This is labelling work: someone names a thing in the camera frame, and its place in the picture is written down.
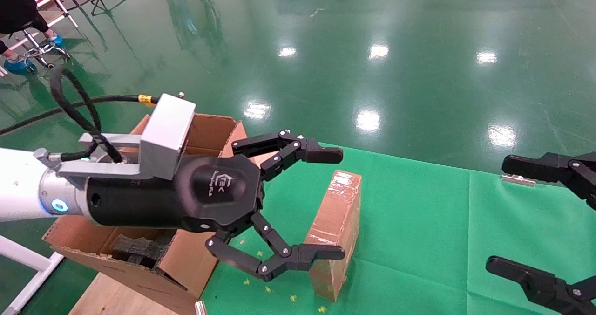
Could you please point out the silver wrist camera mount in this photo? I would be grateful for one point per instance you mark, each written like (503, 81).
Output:
(163, 133)

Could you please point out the black foam insert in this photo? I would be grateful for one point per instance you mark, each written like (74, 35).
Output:
(135, 247)

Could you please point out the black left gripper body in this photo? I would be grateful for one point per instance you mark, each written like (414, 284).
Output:
(139, 203)

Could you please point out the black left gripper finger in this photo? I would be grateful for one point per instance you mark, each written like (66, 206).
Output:
(307, 254)
(298, 148)

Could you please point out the large open brown carton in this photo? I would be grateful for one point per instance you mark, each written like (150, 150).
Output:
(195, 259)

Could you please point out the silver binder clip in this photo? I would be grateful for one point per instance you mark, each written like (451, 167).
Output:
(521, 180)

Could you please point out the person in black clothes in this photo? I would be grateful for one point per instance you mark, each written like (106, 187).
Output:
(14, 7)

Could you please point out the small taped cardboard box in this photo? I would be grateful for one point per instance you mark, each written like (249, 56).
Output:
(337, 203)

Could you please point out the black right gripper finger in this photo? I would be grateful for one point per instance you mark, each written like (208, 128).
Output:
(558, 166)
(545, 284)

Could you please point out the green table cloth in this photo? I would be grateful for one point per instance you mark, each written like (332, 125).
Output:
(419, 236)

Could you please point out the white metal frame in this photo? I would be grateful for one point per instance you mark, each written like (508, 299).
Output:
(23, 252)

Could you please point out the chrome stool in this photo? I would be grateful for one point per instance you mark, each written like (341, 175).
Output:
(42, 49)

